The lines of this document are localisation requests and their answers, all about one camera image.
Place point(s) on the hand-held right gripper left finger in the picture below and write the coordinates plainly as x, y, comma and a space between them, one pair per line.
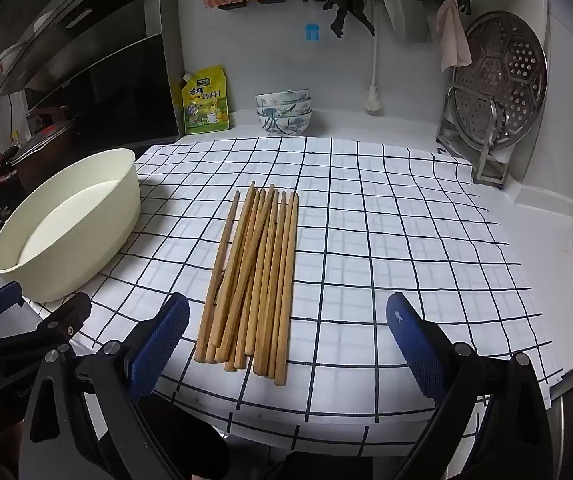
159, 345

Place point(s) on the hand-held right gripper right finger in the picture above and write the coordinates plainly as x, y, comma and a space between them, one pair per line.
411, 345

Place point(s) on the cream plastic basin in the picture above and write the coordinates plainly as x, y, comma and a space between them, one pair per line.
91, 240

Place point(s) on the bunch of wooden chopsticks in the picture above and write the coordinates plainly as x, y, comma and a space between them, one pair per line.
251, 285

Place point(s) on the white black-grid cloth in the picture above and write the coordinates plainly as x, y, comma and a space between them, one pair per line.
391, 220

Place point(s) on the brown cooking pot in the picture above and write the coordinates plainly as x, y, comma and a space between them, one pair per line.
41, 155

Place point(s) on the yellow oil bottle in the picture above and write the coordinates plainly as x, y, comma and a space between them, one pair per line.
15, 139

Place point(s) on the steel lid rack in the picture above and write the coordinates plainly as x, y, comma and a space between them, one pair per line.
486, 170

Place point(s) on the black steel range hood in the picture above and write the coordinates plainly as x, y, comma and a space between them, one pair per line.
116, 75

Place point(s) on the white bowl on hood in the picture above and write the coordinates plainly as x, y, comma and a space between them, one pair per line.
11, 52

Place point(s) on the yellow seasoning pouch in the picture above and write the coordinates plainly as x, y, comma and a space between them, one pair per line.
206, 105

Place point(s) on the perforated steel steamer plate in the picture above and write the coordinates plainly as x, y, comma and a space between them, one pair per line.
506, 75

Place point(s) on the pink hanging towel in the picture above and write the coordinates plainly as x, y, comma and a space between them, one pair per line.
454, 40

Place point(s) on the steel cleaver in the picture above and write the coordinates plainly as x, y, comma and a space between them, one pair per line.
406, 17

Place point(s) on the black hanging rag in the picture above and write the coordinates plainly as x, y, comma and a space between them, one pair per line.
349, 10

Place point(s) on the blue wall hook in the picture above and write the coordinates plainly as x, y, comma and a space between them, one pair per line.
311, 31

